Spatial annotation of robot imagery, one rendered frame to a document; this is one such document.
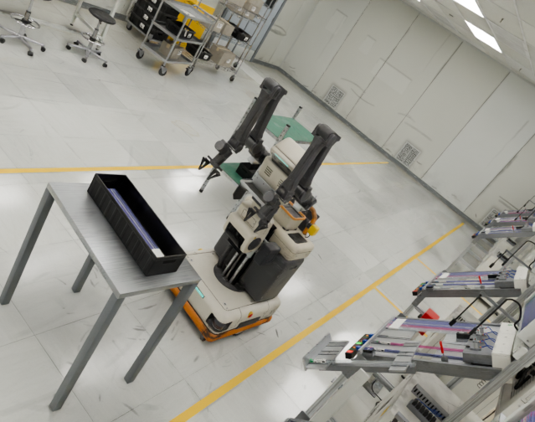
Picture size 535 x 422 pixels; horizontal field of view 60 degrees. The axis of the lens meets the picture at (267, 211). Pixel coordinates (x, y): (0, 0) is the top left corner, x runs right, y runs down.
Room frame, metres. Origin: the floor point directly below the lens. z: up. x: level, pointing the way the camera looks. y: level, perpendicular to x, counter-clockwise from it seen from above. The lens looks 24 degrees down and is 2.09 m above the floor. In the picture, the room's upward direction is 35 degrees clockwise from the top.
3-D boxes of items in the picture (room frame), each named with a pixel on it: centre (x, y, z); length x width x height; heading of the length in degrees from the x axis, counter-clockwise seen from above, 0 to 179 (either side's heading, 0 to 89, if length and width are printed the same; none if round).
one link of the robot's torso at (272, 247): (2.61, -0.03, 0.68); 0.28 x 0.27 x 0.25; 61
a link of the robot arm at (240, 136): (2.49, 0.36, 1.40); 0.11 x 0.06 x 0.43; 61
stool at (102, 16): (5.50, 2.97, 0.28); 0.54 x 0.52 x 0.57; 91
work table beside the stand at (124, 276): (1.80, 0.49, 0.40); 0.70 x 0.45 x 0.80; 61
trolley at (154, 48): (6.98, 2.59, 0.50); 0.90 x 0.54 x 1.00; 172
